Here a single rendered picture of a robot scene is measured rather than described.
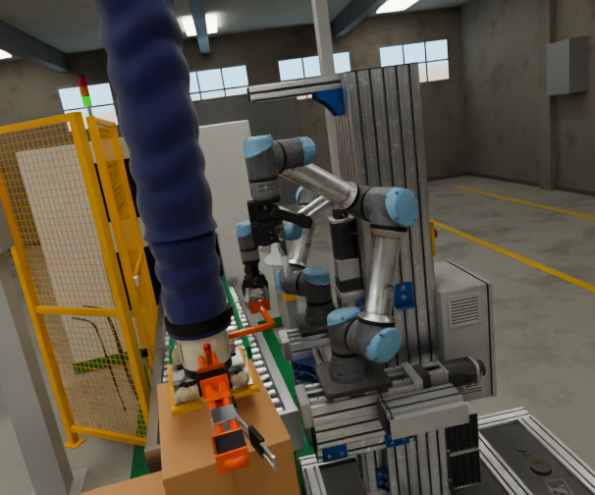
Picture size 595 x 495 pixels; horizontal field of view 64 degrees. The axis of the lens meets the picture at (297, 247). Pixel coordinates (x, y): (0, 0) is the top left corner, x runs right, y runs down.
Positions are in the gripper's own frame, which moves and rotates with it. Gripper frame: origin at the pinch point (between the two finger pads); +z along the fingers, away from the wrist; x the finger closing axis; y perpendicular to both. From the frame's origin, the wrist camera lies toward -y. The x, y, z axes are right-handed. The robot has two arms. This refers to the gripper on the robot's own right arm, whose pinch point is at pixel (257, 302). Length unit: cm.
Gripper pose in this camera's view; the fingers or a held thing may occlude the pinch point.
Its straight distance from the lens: 204.6
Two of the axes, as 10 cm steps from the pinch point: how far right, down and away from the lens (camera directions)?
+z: 1.4, 9.6, 2.5
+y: 3.0, 2.0, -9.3
